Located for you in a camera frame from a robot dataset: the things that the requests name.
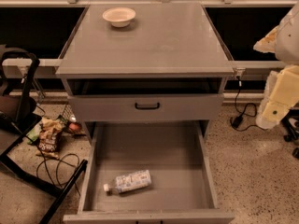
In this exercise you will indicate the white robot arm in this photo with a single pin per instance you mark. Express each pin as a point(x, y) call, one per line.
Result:
point(283, 40)

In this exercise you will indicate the brown chip bag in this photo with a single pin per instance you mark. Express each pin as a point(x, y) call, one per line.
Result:
point(49, 138)

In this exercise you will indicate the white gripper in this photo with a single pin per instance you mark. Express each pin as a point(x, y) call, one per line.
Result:
point(288, 41)

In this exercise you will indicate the clear plastic water bottle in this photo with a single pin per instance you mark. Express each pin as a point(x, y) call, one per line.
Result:
point(129, 182)

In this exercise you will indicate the grey drawer cabinet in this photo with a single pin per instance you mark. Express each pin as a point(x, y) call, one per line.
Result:
point(167, 49)

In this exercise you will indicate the black drawer handle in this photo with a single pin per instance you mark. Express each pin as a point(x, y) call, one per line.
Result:
point(147, 106)

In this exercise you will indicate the white paper bowl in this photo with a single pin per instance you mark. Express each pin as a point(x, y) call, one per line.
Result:
point(119, 16)

